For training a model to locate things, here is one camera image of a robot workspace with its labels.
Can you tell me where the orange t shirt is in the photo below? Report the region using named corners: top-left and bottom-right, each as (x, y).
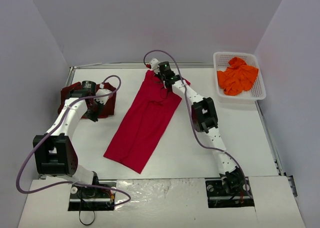
top-left (217, 57), bottom-right (259, 96)

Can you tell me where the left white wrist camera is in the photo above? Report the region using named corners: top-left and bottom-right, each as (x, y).
top-left (94, 89), bottom-right (113, 105)

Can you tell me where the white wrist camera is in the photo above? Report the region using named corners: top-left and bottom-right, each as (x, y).
top-left (146, 58), bottom-right (160, 73)
top-left (94, 89), bottom-right (113, 105)

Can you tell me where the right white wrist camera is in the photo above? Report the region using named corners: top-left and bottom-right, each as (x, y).
top-left (146, 58), bottom-right (160, 73)

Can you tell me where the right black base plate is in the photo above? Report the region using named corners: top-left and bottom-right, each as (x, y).
top-left (205, 179), bottom-right (255, 209)

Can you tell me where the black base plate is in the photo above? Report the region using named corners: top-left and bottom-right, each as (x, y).
top-left (205, 179), bottom-right (255, 209)
top-left (68, 185), bottom-right (115, 211)

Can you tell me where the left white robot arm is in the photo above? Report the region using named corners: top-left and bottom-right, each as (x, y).
top-left (33, 81), bottom-right (112, 197)

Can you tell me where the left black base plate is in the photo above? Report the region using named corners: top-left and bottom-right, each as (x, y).
top-left (68, 185), bottom-right (115, 211)

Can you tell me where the black loop cable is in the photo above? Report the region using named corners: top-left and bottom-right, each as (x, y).
top-left (78, 209), bottom-right (96, 226)

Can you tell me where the bright red t shirt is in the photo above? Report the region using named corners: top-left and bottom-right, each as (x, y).
top-left (103, 71), bottom-right (182, 174)

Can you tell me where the dark red folded t shirt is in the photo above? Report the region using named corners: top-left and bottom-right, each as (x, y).
top-left (57, 82), bottom-right (117, 118)

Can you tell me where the white plastic basket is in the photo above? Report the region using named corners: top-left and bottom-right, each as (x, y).
top-left (213, 51), bottom-right (266, 103)

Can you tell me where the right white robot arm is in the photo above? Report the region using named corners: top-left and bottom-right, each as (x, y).
top-left (148, 58), bottom-right (246, 195)

